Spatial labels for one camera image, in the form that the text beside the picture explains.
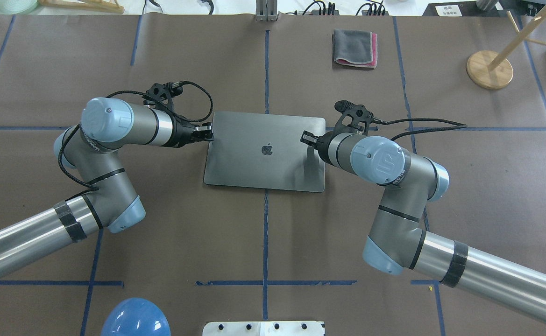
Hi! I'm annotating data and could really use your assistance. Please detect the wooden mug tree stand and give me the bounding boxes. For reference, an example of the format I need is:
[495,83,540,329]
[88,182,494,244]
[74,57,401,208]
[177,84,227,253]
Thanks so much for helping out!
[466,5,546,90]

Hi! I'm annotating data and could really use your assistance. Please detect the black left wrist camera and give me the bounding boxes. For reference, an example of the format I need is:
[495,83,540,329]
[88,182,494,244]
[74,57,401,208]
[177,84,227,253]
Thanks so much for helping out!
[144,82,183,116]

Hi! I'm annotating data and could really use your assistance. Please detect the blue desk lamp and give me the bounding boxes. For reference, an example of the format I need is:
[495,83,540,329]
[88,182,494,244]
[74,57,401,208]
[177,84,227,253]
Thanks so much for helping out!
[100,298,171,336]

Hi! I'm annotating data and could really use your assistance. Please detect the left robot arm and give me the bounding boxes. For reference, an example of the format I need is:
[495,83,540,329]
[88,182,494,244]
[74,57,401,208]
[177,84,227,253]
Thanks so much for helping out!
[0,94,213,279]

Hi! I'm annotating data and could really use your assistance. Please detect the grey laptop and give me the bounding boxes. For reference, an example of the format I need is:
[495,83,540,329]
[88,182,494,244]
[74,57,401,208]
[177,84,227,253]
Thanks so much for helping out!
[204,111,326,193]

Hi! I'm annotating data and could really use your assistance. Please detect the aluminium frame post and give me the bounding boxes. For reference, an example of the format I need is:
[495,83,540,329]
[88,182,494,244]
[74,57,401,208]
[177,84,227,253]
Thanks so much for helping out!
[255,0,278,22]

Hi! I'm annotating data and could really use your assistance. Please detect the wooden dish rack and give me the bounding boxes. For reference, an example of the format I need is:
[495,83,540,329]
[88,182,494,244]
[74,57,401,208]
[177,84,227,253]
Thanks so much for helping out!
[38,0,125,14]

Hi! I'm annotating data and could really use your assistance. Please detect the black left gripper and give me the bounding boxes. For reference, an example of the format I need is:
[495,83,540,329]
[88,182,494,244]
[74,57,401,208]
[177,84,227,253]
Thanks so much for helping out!
[170,117,214,147]

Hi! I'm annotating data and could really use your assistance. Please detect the grey and pink cloth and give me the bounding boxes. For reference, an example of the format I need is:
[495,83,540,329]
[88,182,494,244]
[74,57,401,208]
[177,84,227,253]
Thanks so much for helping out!
[333,28,379,70]

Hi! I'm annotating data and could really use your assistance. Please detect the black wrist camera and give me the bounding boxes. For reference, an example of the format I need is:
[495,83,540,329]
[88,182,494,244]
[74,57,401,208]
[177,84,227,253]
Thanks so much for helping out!
[144,82,183,116]
[332,100,385,136]

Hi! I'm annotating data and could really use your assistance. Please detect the green glass plate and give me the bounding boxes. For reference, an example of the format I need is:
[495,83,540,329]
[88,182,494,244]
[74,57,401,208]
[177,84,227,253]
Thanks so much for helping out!
[0,0,39,15]

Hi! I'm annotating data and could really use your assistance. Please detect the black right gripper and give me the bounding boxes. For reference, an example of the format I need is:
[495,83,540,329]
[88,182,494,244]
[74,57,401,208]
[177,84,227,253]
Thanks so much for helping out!
[300,131,337,161]

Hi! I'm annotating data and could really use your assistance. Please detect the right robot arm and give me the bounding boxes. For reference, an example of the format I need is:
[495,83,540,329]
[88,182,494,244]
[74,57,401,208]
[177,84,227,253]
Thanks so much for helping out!
[300,131,546,324]

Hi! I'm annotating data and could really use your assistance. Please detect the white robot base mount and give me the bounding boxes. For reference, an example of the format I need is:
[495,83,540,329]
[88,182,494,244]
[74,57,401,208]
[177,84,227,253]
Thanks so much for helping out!
[202,321,326,336]

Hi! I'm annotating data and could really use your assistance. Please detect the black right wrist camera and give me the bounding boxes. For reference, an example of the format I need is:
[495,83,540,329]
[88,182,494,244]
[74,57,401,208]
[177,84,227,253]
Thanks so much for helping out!
[332,100,385,136]

